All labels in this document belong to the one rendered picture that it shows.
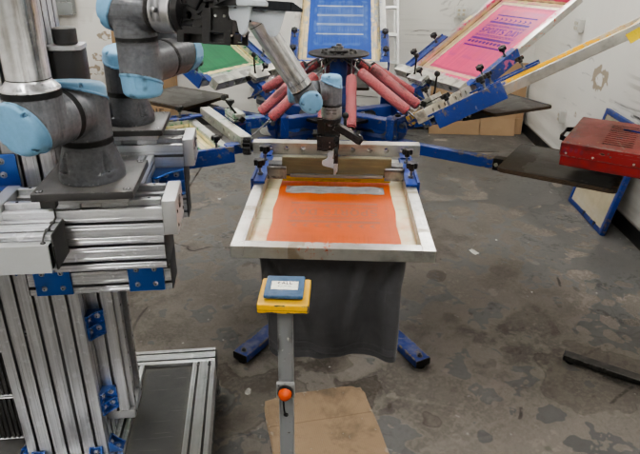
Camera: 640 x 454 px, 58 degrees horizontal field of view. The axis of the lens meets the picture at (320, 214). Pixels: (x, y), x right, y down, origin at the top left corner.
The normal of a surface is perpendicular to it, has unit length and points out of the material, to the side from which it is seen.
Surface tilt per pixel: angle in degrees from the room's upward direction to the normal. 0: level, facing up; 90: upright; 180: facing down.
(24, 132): 98
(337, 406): 0
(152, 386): 0
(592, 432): 0
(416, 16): 90
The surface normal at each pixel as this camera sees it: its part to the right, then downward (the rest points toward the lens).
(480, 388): 0.01, -0.91
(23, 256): 0.11, 0.41
